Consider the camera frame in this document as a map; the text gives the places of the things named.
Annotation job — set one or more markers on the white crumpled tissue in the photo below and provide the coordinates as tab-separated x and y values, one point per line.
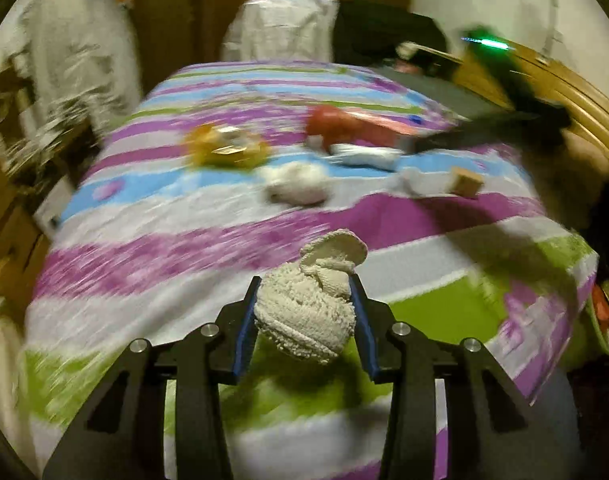
424	181

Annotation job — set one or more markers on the wooden wardrobe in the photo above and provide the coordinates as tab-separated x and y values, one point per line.
184	5

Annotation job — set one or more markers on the striped white hanging cloth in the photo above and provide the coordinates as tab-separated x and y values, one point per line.
79	35

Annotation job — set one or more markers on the white crumpled cloth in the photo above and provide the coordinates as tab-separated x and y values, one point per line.
294	182

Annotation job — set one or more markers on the striped floral bedspread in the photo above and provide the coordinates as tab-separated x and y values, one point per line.
184	250

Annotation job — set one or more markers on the red ball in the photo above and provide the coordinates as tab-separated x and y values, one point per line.
329	122

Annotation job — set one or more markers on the black cloth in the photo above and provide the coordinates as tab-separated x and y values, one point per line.
384	30

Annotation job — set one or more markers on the small orange box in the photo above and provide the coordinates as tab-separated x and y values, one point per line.
467	182

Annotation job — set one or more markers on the pink box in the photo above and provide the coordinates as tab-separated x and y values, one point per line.
384	125

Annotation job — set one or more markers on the yellow plastic wrapper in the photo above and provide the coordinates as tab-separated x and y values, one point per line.
224	146

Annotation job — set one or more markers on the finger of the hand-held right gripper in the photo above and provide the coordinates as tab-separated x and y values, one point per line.
484	131

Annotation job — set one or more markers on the grey mattress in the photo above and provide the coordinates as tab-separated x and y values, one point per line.
429	92

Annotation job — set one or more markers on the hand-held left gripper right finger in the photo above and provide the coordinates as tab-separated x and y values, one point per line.
364	330

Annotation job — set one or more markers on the beige knitted cloth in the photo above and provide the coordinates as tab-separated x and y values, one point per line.
304	315

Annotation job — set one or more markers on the green and orange bag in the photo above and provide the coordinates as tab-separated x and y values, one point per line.
606	310

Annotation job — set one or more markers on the white wrapper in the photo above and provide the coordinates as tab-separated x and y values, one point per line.
364	155

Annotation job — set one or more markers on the wooden headboard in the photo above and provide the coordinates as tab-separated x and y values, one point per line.
559	80

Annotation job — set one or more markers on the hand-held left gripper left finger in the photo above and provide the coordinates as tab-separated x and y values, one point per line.
244	342

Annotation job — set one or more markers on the wooden dresser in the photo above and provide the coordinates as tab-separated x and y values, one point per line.
4	230

